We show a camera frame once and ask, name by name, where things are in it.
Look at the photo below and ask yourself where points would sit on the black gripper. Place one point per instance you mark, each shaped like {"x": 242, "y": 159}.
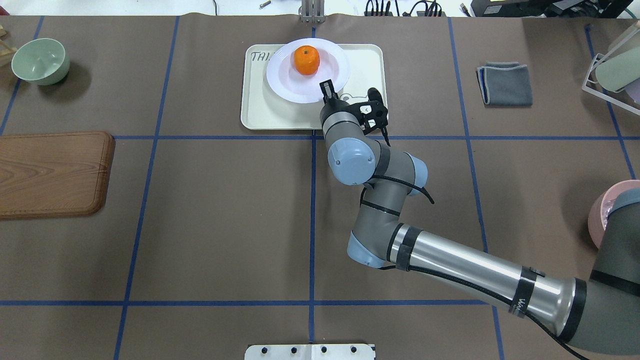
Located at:
{"x": 332, "y": 106}

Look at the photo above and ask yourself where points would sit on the orange fruit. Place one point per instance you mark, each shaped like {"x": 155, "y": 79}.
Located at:
{"x": 306, "y": 60}

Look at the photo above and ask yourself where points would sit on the white plate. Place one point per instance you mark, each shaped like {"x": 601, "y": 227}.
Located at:
{"x": 289, "y": 84}

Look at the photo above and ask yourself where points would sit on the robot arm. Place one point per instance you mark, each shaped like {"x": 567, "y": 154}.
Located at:
{"x": 599, "y": 314}

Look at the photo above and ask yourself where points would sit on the cream bear tray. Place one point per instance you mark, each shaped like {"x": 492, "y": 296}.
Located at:
{"x": 263, "y": 109}

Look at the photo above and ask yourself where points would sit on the grey folded cloth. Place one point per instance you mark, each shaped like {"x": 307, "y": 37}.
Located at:
{"x": 505, "y": 84}

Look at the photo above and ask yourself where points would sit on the green cup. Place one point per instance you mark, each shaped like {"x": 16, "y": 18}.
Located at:
{"x": 617, "y": 72}

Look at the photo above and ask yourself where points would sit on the pink bowl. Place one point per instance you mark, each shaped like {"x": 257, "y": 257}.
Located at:
{"x": 598, "y": 214}

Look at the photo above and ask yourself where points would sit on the white cup rack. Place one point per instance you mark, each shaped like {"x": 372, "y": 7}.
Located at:
{"x": 627, "y": 40}

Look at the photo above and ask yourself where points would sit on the purple cup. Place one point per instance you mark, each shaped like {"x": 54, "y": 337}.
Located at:
{"x": 633, "y": 90}

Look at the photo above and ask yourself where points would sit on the wooden cutting board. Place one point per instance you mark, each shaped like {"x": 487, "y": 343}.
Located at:
{"x": 54, "y": 174}

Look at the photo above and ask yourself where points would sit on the green bowl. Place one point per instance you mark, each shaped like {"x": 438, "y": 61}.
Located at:
{"x": 42, "y": 61}

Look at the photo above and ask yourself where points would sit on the wooden cup rack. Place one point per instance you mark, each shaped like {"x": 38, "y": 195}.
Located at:
{"x": 7, "y": 51}

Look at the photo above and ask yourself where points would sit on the aluminium frame post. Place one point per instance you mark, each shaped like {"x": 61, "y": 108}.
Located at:
{"x": 312, "y": 11}

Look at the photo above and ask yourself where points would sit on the white camera pole base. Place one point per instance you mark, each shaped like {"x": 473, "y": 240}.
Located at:
{"x": 331, "y": 351}

